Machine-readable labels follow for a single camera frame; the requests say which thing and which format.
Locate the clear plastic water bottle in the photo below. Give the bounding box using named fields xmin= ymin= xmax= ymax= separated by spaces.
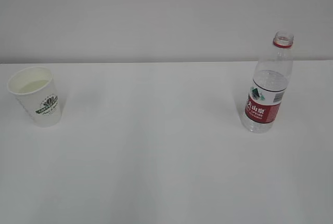
xmin=241 ymin=31 xmax=294 ymax=133

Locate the white paper coffee cup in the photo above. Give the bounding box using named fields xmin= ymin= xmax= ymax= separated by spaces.
xmin=7 ymin=67 xmax=61 ymax=127

